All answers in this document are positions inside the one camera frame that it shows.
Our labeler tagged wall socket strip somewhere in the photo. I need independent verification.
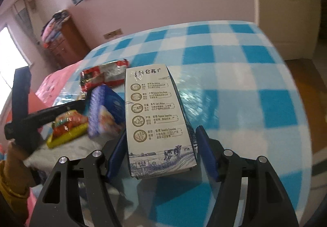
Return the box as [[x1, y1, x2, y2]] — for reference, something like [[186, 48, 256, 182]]
[[103, 28, 123, 39]]

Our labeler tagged blue white checkered tablecloth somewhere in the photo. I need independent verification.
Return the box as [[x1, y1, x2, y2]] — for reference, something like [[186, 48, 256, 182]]
[[38, 21, 318, 227]]

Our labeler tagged pile of folded clothes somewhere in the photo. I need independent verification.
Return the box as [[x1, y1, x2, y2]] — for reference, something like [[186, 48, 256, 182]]
[[41, 9, 71, 49]]

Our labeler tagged grey checkered curtain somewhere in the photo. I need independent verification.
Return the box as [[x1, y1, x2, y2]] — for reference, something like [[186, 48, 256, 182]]
[[11, 2, 34, 66]]

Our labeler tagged white door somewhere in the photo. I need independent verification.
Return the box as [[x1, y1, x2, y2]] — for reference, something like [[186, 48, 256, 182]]
[[249, 0, 323, 60]]

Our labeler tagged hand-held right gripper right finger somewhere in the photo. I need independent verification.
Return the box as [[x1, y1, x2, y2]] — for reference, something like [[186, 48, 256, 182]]
[[196, 125, 300, 227]]

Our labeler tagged white milk carton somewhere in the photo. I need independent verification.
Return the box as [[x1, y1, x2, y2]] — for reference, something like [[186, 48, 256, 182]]
[[124, 65, 198, 179]]

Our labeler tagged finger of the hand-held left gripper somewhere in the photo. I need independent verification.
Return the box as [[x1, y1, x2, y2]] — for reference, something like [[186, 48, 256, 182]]
[[35, 100, 89, 128]]

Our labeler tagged bright window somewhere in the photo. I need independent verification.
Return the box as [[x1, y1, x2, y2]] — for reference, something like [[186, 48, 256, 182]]
[[0, 26, 28, 82]]

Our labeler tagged blue snack packet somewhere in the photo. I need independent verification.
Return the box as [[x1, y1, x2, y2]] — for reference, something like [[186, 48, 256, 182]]
[[86, 84, 126, 139]]

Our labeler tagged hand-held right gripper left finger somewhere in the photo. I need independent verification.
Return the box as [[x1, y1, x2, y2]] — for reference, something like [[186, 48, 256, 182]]
[[36, 130, 129, 227]]

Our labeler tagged brown wooden cabinet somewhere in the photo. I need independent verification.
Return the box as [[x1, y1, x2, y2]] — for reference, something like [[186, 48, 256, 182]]
[[48, 16, 91, 69]]

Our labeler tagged red silver snack packet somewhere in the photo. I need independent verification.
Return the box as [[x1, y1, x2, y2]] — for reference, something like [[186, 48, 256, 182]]
[[80, 59, 131, 95]]

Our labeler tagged white tissue paper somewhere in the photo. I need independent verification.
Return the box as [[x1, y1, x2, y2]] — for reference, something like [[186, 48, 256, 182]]
[[24, 132, 121, 174]]

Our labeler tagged person's left hand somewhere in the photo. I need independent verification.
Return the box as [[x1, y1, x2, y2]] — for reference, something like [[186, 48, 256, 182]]
[[6, 140, 31, 167]]

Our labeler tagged red yellow snack packet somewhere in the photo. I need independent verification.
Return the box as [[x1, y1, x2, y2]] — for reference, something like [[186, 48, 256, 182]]
[[46, 110, 89, 149]]

